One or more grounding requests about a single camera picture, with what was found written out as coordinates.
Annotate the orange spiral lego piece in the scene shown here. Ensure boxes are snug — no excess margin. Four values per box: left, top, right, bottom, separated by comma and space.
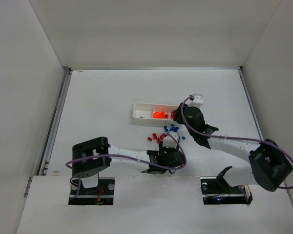
153, 112, 160, 118

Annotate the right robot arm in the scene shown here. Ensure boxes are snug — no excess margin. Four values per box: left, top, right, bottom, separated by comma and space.
172, 103, 293, 192

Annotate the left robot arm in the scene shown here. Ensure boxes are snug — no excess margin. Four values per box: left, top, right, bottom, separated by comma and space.
65, 135, 187, 180

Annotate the red slope lego piece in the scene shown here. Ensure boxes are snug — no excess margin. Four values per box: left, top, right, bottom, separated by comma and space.
160, 133, 166, 139

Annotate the large blue curved lego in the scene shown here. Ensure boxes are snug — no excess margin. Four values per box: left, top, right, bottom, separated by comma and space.
169, 124, 179, 132

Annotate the orange spiral piece in tray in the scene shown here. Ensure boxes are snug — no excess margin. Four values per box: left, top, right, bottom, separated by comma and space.
160, 112, 167, 119

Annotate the white three-compartment tray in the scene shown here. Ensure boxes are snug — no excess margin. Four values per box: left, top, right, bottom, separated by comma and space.
132, 103, 178, 124

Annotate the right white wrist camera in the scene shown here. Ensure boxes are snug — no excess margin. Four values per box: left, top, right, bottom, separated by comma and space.
188, 94, 204, 108

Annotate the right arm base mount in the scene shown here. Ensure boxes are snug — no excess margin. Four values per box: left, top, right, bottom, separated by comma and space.
200, 166, 253, 205

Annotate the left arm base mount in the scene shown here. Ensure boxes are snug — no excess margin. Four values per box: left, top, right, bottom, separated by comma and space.
68, 177, 115, 206

